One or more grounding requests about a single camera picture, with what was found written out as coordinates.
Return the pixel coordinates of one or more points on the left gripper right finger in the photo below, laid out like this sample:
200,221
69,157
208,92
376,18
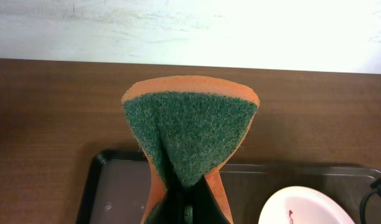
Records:
205,208

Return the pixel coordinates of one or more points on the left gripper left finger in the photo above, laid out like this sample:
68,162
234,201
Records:
171,209

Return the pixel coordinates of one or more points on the green and orange sponge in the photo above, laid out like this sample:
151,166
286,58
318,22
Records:
188,127

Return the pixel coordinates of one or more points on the white plate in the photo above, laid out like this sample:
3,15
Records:
302,205

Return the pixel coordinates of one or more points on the large brown tray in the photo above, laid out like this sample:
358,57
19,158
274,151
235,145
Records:
249,186

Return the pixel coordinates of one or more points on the small black tray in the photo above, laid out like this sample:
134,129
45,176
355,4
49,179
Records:
116,189

